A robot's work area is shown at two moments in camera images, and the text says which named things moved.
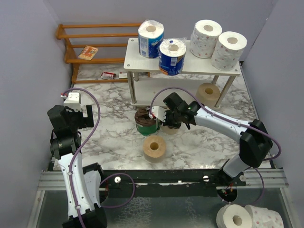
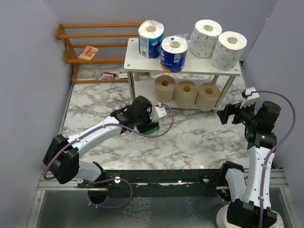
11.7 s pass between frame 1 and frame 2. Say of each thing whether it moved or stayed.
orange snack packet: stayed
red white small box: stayed
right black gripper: moved
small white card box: stayed
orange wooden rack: stayed
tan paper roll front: moved
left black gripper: moved
